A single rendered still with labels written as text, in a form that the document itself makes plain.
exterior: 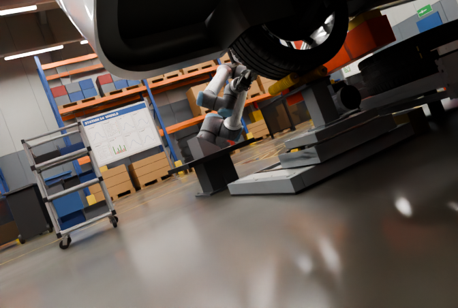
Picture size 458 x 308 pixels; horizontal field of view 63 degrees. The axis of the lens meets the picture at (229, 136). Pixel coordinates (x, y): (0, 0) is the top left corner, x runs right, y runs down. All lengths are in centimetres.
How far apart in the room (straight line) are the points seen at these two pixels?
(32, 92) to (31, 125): 105
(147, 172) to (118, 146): 362
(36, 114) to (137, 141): 532
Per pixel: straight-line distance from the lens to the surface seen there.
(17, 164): 1270
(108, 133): 817
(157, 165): 1173
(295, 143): 194
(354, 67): 1168
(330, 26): 210
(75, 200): 780
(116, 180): 1148
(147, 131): 831
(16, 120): 1292
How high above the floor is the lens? 33
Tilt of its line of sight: 1 degrees up
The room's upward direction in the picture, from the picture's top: 22 degrees counter-clockwise
